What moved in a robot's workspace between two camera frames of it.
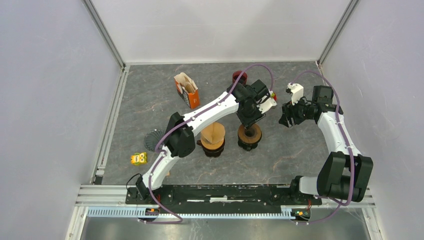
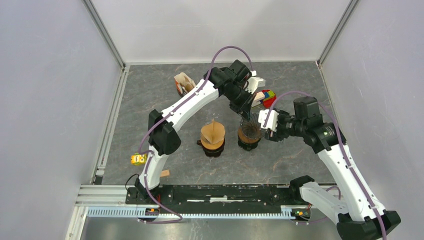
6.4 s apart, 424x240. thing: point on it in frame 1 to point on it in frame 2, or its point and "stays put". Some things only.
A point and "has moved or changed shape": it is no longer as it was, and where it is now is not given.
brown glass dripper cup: [212, 153] stays put
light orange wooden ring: [211, 146] stays put
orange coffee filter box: [187, 90] stays put
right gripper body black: [300, 112] to [286, 126]
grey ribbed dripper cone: [152, 138] has moved or changed shape
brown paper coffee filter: [213, 132] stays put
